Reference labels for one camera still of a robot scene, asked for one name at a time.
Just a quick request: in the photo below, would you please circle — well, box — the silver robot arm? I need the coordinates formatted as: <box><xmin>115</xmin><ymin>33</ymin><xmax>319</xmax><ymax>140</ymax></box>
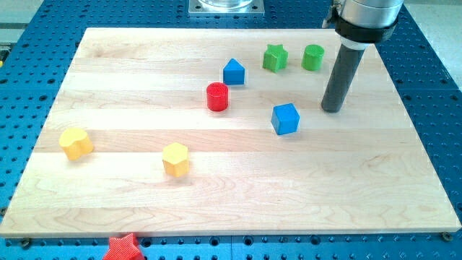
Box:
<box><xmin>322</xmin><ymin>0</ymin><xmax>404</xmax><ymax>51</ymax></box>

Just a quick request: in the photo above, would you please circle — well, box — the red cylinder block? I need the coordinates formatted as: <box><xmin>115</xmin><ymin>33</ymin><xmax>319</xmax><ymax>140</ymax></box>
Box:
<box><xmin>206</xmin><ymin>82</ymin><xmax>229</xmax><ymax>112</ymax></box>

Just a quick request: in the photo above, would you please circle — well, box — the blue cube block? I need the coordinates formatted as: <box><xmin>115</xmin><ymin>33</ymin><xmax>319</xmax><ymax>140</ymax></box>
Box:
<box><xmin>271</xmin><ymin>103</ymin><xmax>300</xmax><ymax>135</ymax></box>

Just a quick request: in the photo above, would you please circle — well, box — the blue triangular prism block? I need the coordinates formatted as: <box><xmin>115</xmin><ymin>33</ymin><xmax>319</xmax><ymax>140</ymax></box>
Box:
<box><xmin>222</xmin><ymin>58</ymin><xmax>245</xmax><ymax>85</ymax></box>

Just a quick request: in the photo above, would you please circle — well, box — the yellow hexagon block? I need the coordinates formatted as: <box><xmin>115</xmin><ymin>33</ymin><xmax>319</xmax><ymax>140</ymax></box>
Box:
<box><xmin>162</xmin><ymin>142</ymin><xmax>189</xmax><ymax>177</ymax></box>

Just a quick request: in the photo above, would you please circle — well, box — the light wooden board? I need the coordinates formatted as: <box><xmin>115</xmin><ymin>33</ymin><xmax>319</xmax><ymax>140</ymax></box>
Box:
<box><xmin>1</xmin><ymin>27</ymin><xmax>461</xmax><ymax>238</ymax></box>

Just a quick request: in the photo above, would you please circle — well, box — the green star block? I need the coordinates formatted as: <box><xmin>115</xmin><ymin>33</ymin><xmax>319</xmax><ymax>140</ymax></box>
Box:
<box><xmin>263</xmin><ymin>44</ymin><xmax>288</xmax><ymax>73</ymax></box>

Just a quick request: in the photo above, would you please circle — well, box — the green cylinder block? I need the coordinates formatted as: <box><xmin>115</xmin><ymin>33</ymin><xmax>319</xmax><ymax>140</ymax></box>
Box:
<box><xmin>301</xmin><ymin>44</ymin><xmax>325</xmax><ymax>71</ymax></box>

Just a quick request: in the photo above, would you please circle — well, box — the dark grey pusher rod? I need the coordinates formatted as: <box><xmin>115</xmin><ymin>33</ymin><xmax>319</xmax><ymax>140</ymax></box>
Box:
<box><xmin>321</xmin><ymin>45</ymin><xmax>365</xmax><ymax>113</ymax></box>

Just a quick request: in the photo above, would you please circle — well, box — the red star block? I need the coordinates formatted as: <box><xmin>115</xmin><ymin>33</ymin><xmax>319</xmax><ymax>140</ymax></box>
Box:
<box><xmin>103</xmin><ymin>233</ymin><xmax>145</xmax><ymax>260</ymax></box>

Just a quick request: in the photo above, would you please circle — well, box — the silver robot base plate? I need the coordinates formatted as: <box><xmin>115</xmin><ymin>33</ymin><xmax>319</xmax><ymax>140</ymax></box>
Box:
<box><xmin>188</xmin><ymin>0</ymin><xmax>265</xmax><ymax>16</ymax></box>

